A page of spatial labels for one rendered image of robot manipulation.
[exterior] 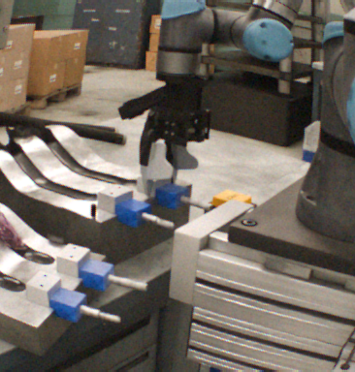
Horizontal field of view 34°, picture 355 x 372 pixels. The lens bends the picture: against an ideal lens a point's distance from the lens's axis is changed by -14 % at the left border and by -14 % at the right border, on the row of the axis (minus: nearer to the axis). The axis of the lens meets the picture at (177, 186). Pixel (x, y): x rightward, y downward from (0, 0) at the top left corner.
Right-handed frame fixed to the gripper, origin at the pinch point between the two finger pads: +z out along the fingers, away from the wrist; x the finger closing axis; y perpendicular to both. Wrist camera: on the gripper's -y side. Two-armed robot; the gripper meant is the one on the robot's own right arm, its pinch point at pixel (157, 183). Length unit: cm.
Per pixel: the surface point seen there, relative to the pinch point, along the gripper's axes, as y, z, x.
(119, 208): 2.1, 0.5, -13.0
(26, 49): -328, 23, 261
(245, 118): -161, 75, 356
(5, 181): -23.3, 1.4, -17.8
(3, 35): -85, -22, 29
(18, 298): 6.4, 4.9, -42.3
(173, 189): 3.6, 0.0, -0.5
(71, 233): -4.4, 5.6, -17.8
